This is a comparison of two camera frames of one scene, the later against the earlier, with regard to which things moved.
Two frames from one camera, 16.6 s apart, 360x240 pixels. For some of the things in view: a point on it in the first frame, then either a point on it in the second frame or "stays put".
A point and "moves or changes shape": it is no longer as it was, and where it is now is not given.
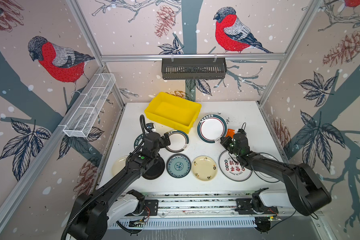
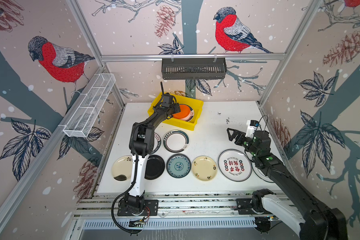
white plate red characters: x=232 y=170 stays put
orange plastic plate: x=230 y=132 moves or changes shape
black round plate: x=156 y=169 stays put
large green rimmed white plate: x=211 y=128 to x=190 y=115
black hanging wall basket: x=194 y=69 stays put
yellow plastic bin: x=175 y=111 stays put
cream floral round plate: x=204 y=168 stays put
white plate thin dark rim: x=263 y=177 stays put
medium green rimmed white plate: x=179 y=141 stays put
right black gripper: x=225 y=142 to x=242 y=135
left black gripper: x=166 y=137 to x=176 y=107
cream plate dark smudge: x=119 y=164 stays put
